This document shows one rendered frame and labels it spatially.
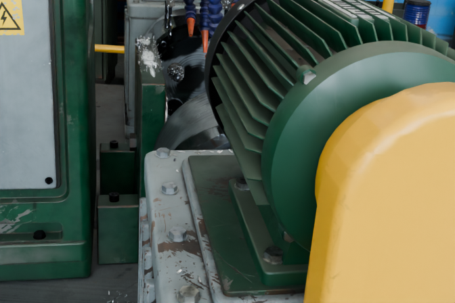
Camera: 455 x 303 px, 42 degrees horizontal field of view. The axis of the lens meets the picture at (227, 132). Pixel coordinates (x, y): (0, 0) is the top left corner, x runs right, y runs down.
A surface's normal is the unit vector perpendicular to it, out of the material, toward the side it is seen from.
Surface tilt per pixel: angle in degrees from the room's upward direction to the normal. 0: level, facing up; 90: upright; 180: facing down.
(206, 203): 0
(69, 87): 90
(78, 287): 0
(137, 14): 90
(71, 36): 90
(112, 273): 0
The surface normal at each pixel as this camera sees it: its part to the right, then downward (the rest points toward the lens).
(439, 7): -0.01, 0.38
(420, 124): 0.06, 0.16
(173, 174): 0.07, -0.92
